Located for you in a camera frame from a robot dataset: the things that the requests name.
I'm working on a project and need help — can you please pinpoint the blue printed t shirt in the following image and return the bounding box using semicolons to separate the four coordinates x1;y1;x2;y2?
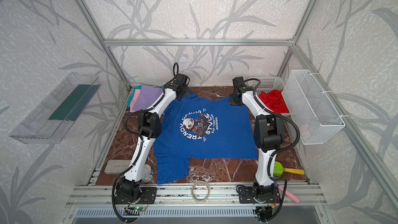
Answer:
153;93;258;185

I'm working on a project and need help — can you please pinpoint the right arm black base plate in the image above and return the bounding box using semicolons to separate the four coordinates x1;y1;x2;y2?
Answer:
235;183;281;204

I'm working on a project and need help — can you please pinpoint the folded teal t shirt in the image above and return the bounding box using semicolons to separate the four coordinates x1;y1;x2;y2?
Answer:
127;85;142;107

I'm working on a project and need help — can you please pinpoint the green book on shelf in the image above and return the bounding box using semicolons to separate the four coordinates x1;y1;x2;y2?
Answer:
49;84;101;121

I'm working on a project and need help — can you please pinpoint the red t shirt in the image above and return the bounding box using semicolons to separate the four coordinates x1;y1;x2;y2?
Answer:
259;90;289;114

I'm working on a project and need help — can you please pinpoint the white wire mesh basket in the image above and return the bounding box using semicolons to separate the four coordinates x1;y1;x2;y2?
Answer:
282;69;345;145

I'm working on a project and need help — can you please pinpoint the folded pink t shirt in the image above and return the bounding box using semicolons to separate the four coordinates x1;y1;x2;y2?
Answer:
129;90;141;113

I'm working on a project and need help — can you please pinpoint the clear plastic wall shelf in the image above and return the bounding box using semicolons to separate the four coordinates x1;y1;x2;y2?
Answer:
9;73;101;145

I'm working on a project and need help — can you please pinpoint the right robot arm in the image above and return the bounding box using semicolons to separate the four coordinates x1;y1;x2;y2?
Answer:
229;87;284;202

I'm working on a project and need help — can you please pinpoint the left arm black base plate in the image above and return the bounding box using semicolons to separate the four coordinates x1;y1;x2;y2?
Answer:
113;187;157;205

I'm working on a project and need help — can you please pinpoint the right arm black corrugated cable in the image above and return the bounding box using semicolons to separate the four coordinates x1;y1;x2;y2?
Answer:
244;78;301;222

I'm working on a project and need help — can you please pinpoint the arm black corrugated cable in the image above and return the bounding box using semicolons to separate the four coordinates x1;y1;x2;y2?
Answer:
111;62;180;224
244;78;301;222

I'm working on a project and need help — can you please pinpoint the white plastic laundry basket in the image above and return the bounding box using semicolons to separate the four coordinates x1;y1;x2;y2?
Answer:
256;76;290;116

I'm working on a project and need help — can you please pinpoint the folded purple t shirt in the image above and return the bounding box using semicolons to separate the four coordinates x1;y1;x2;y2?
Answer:
133;85;163;112

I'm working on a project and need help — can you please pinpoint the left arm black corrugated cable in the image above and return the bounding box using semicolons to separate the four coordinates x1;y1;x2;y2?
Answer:
111;62;180;224

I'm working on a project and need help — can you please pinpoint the silver metal can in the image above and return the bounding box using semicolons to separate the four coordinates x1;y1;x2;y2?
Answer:
142;164;154;183

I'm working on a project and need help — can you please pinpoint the green yellow toy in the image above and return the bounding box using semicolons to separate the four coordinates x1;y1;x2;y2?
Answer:
273;161;305;176

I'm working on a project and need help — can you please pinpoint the aluminium enclosure frame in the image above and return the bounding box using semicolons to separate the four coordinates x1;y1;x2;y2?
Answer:
60;0;398;224

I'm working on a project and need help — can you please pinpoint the clear tape roll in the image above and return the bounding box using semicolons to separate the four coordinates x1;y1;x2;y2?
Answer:
190;180;210;204

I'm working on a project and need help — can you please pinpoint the grey rectangular block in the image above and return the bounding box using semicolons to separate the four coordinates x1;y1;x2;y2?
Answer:
104;160;131;174

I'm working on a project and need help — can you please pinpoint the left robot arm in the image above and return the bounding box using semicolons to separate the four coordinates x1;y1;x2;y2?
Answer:
114;85;190;201

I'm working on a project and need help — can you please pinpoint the pink cylinder stick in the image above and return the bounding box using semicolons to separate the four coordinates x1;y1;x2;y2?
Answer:
278;185;301;204

